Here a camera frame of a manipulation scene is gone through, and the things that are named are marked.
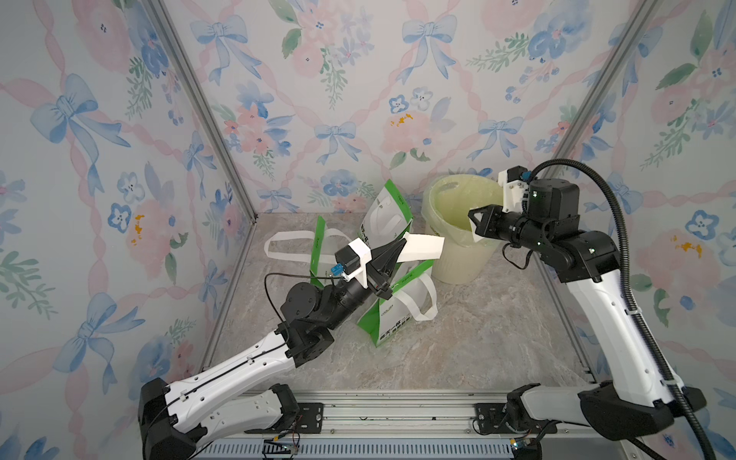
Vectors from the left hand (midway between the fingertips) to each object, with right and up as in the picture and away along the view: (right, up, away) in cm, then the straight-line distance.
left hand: (401, 239), depth 50 cm
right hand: (+18, +7, +15) cm, 24 cm away
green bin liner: (+20, +14, +42) cm, 49 cm away
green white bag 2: (+5, -14, +20) cm, 25 cm away
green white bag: (0, +7, +43) cm, 43 cm away
